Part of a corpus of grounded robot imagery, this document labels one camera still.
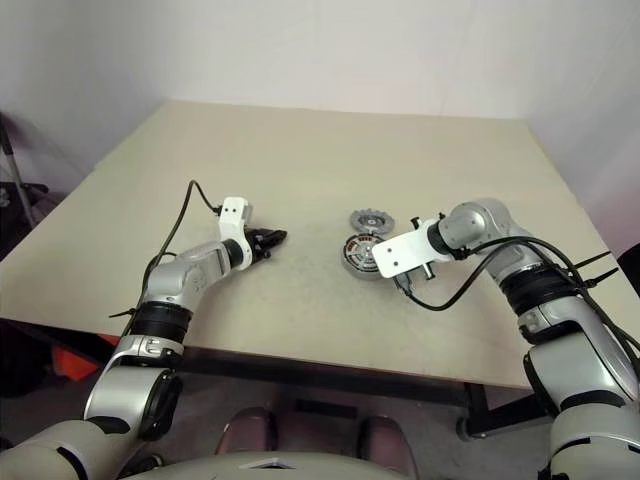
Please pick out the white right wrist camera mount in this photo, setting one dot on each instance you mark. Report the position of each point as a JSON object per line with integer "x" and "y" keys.
{"x": 415, "y": 245}

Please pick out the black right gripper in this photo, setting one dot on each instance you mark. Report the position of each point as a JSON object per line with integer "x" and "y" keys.
{"x": 427, "y": 271}

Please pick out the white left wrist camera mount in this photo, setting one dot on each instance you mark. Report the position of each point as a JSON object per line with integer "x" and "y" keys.
{"x": 232, "y": 212}

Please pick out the spoked rotor with black rim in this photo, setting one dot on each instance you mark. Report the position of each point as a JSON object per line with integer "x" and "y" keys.
{"x": 361, "y": 251}

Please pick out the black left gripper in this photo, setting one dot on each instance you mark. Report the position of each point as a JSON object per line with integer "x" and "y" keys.
{"x": 255, "y": 247}

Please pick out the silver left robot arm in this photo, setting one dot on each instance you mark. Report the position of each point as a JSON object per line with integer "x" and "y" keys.
{"x": 175, "y": 277}

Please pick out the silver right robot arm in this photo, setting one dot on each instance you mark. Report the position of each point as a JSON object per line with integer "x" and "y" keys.
{"x": 575, "y": 320}

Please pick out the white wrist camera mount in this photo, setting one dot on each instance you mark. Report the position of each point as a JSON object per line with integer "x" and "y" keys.
{"x": 232, "y": 212}
{"x": 415, "y": 245}

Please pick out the grey metal motor housing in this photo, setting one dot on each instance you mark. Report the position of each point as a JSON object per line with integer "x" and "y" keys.
{"x": 357, "y": 274}

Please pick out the orange object under table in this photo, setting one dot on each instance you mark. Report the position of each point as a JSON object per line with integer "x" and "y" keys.
{"x": 75, "y": 365}

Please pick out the black table frame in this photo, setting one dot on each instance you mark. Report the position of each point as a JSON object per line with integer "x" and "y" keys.
{"x": 350, "y": 377}

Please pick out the grey robot torso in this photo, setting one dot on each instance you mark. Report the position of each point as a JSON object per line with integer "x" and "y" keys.
{"x": 325, "y": 470}

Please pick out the dark maroon rounded shape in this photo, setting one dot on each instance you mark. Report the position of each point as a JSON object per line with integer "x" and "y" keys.
{"x": 247, "y": 430}
{"x": 387, "y": 440}

